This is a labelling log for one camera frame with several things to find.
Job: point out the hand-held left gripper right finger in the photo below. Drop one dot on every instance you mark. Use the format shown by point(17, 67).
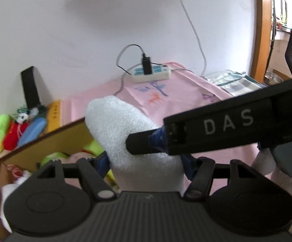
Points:
point(189, 166)

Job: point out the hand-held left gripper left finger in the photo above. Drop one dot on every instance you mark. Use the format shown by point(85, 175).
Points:
point(102, 165)

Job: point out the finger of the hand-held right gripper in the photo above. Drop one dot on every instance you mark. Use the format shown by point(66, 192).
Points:
point(140, 142)

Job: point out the pink plush bear red knit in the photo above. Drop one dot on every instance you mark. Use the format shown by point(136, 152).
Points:
point(76, 156)

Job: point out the brown cardboard box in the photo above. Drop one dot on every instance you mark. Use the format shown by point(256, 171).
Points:
point(47, 141)

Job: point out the striped folded cloth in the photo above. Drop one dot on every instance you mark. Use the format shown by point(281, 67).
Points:
point(244, 87)

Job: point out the pale green folded cloth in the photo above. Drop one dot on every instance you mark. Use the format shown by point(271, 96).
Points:
point(226, 77)

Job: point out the green smiling plush doll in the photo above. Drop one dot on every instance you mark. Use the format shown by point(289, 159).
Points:
point(52, 156)

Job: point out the pink printed bedsheet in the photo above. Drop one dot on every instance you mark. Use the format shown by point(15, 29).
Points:
point(186, 100)

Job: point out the metal bowl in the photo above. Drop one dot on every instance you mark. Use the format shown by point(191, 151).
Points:
point(273, 78)

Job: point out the white power strip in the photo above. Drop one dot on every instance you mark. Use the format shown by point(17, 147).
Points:
point(151, 77)

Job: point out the yellow book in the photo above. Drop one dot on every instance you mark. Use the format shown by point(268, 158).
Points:
point(53, 116)

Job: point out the blue plush toy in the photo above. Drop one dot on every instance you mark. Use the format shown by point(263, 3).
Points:
point(32, 131)

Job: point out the black charger plug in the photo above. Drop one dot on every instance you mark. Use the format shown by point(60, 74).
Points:
point(146, 64)

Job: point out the panda plush toy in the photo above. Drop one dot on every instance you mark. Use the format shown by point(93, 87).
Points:
point(22, 118)

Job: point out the red plush toy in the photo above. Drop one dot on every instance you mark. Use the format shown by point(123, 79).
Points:
point(12, 137)

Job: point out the white plush toy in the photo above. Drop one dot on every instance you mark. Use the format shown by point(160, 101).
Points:
point(8, 192)

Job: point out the black rectangular device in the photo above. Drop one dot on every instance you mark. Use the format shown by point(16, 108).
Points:
point(30, 88)

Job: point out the wooden door frame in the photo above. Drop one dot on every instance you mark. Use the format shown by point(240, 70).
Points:
point(262, 30)

